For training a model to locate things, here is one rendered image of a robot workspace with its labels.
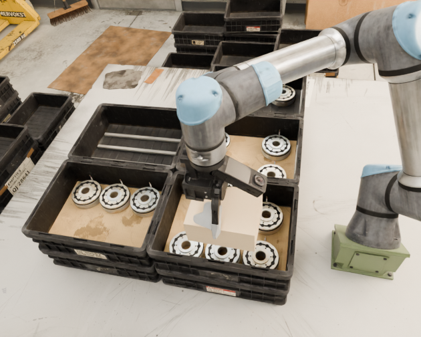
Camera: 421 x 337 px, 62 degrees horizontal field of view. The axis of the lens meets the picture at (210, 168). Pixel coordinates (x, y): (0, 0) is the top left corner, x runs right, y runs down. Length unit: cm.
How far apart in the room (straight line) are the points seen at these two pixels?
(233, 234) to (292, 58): 40
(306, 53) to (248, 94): 27
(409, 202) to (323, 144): 62
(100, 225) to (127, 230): 10
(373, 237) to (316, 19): 285
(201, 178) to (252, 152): 62
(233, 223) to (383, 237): 48
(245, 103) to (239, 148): 73
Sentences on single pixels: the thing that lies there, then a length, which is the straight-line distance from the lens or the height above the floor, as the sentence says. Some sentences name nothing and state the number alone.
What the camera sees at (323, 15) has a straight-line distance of 370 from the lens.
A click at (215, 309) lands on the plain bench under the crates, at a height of 70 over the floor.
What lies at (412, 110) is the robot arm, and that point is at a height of 125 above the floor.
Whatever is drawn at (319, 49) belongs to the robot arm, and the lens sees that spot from 86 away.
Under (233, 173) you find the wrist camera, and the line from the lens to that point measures 68.
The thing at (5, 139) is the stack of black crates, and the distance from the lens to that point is 232.
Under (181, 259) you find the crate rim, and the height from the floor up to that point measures 93.
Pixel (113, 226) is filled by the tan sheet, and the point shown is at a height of 83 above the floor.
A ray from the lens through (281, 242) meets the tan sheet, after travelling 110.
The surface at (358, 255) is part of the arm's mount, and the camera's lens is 113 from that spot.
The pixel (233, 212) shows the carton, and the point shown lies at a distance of 80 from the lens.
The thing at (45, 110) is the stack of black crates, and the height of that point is 38.
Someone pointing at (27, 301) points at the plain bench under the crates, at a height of 70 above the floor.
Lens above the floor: 180
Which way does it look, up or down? 50 degrees down
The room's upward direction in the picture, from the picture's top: 8 degrees counter-clockwise
